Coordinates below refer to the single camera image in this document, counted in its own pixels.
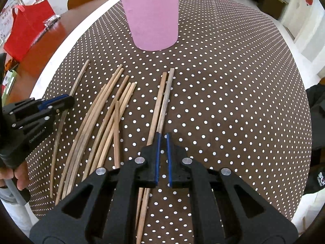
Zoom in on red bag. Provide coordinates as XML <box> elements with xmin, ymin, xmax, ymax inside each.
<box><xmin>3</xmin><ymin>0</ymin><xmax>56</xmax><ymax>62</ymax></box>

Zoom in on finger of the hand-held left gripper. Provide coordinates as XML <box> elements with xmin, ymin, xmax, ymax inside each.
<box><xmin>15</xmin><ymin>97</ymin><xmax>76</xmax><ymax>136</ymax></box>
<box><xmin>2</xmin><ymin>94</ymin><xmax>70</xmax><ymax>115</ymax></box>

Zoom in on person's left hand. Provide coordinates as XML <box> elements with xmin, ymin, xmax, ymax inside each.
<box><xmin>0</xmin><ymin>161</ymin><xmax>31</xmax><ymax>191</ymax></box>

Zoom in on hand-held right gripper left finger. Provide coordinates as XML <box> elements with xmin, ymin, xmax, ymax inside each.
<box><xmin>29</xmin><ymin>132</ymin><xmax>162</xmax><ymax>244</ymax></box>

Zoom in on black jacket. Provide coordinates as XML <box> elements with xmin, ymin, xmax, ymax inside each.
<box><xmin>302</xmin><ymin>79</ymin><xmax>325</xmax><ymax>195</ymax></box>

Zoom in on dark wooden desk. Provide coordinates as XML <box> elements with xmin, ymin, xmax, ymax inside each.
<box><xmin>226</xmin><ymin>0</ymin><xmax>290</xmax><ymax>21</ymax></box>

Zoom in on pink paper cup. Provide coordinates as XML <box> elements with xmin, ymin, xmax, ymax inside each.
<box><xmin>119</xmin><ymin>0</ymin><xmax>179</xmax><ymax>51</ymax></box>

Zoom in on grey wooden chopstick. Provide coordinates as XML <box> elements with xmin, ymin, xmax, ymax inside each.
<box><xmin>136</xmin><ymin>67</ymin><xmax>176</xmax><ymax>244</ymax></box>

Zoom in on brown polka dot tablecloth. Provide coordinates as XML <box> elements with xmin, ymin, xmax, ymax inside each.
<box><xmin>25</xmin><ymin>0</ymin><xmax>313</xmax><ymax>244</ymax></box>

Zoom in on green white box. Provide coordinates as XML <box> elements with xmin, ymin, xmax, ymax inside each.
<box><xmin>1</xmin><ymin>70</ymin><xmax>18</xmax><ymax>102</ymax></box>

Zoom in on shiny wrapped packet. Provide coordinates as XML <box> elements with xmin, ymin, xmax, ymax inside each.
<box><xmin>44</xmin><ymin>15</ymin><xmax>62</xmax><ymax>28</ymax></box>

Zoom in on bunch of wooden chopsticks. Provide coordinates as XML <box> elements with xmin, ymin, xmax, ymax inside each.
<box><xmin>54</xmin><ymin>65</ymin><xmax>169</xmax><ymax>244</ymax></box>

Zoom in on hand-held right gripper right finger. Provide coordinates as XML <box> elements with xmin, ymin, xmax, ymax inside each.
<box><xmin>166</xmin><ymin>133</ymin><xmax>298</xmax><ymax>244</ymax></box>

